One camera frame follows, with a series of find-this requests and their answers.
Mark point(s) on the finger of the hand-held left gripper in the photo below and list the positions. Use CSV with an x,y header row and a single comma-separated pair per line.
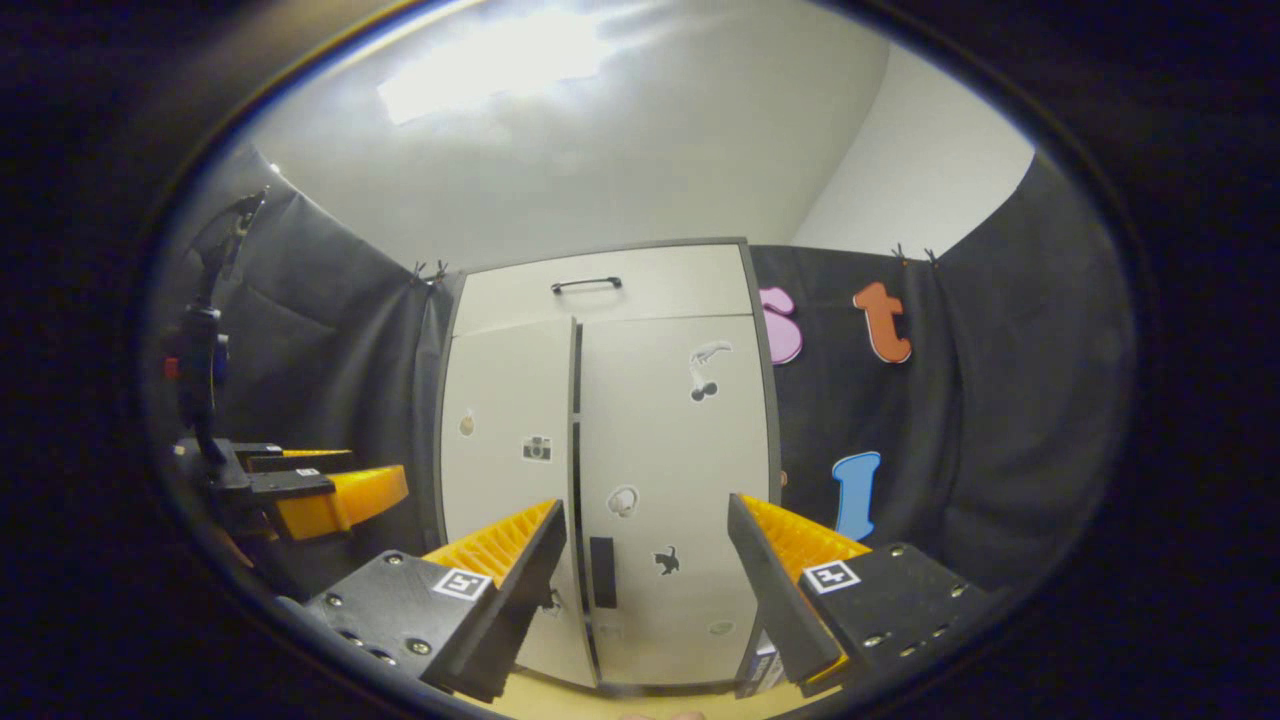
x,y
350,495
300,460

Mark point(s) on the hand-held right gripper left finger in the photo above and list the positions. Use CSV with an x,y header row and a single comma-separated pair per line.
x,y
510,620

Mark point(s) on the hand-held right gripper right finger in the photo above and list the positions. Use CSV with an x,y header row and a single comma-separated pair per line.
x,y
780,600

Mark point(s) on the white cabinet door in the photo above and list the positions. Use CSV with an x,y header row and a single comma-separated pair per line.
x,y
660,440
510,400

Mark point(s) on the white shoe cabinet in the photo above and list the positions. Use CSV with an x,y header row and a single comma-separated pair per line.
x,y
771,400

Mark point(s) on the white cabinet drawer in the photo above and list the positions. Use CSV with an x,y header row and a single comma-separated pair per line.
x,y
680,285

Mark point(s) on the dark printed box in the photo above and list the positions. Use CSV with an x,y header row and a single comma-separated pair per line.
x,y
765,670

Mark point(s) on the ceiling light panel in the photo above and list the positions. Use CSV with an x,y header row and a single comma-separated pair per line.
x,y
490,65

